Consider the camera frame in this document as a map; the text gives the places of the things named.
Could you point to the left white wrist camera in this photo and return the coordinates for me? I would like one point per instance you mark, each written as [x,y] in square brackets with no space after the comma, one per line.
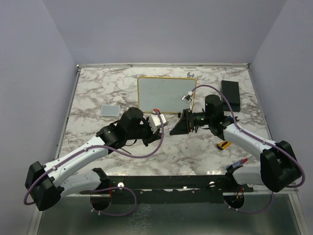
[154,120]

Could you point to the small white grey eraser pad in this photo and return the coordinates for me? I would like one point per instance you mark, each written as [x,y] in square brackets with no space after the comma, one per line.
[110,110]

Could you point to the blue handled pliers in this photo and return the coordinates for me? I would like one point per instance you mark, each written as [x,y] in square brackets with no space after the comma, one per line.
[233,118]

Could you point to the silver wrench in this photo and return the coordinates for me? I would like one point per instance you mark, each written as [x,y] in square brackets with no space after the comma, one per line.
[189,75]

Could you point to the yellow framed whiteboard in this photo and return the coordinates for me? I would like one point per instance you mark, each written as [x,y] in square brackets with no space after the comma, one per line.
[163,93]

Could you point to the blue red marker pen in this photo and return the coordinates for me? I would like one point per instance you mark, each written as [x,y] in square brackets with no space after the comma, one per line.
[237,164]

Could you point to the yellow black utility knife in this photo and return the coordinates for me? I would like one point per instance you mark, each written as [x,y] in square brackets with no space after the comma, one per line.
[223,145]

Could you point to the aluminium table frame rail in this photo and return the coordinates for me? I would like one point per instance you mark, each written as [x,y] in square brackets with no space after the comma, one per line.
[180,156]

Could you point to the black rectangular box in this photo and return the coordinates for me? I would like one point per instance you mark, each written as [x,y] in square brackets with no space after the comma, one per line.
[230,90]

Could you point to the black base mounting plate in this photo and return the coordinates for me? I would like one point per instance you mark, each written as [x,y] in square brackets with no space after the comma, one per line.
[179,189]

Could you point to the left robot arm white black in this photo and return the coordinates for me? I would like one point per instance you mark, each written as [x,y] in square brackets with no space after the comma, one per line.
[47,183]

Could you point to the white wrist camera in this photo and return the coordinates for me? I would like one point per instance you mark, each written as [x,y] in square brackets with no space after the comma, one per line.
[188,98]
[154,120]

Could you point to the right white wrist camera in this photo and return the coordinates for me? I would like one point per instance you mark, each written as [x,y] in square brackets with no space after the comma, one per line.
[188,98]

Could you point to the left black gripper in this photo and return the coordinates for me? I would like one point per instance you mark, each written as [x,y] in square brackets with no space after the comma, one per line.
[152,136]

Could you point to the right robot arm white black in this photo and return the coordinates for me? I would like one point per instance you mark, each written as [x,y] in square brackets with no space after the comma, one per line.
[278,168]

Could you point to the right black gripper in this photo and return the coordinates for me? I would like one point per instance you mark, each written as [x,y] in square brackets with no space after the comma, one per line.
[182,126]

